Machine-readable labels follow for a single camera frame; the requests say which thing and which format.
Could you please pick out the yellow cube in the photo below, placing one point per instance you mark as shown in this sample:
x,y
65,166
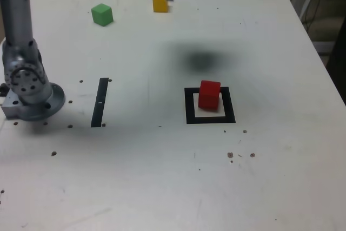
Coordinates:
x,y
160,5

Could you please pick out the green cube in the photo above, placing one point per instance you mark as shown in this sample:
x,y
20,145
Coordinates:
x,y
102,16

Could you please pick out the red cube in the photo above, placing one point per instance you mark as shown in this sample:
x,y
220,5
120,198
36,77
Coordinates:
x,y
208,97

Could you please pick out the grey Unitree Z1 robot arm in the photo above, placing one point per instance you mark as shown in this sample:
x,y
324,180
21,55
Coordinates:
x,y
29,98

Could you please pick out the black tape square outline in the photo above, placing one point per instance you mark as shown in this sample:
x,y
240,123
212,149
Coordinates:
x,y
189,106

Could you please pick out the black tape strip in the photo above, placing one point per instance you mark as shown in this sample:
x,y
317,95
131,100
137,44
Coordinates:
x,y
99,93

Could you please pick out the grey flat plate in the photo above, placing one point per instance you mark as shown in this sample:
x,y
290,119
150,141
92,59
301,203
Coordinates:
x,y
324,47

